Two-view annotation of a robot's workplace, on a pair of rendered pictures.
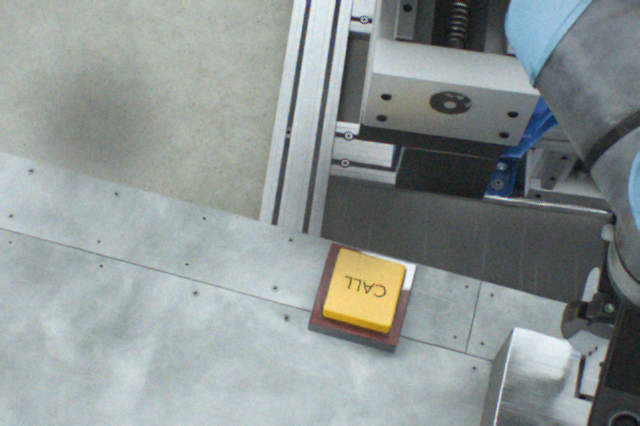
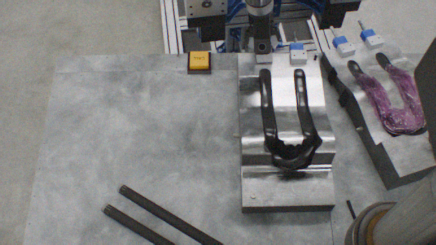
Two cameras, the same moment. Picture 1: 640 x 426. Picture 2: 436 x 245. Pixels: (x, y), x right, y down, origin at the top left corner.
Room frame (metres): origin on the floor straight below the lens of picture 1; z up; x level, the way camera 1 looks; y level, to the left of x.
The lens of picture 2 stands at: (-0.53, 0.01, 2.08)
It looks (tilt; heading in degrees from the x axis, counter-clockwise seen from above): 62 degrees down; 352
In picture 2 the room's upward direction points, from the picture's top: straight up
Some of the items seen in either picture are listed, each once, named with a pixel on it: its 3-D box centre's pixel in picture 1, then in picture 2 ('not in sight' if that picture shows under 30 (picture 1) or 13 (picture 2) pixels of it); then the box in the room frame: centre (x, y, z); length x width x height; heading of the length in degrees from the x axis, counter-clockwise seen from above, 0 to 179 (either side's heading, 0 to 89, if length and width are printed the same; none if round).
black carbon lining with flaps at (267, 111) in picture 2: not in sight; (288, 111); (0.11, -0.28, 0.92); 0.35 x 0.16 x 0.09; 173
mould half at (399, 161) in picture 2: not in sight; (392, 102); (0.13, -0.63, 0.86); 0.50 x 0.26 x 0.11; 10
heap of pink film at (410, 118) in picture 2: not in sight; (394, 94); (0.13, -0.62, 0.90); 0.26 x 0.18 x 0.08; 10
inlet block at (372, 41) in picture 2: not in sight; (366, 34); (0.41, -0.63, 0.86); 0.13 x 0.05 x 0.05; 10
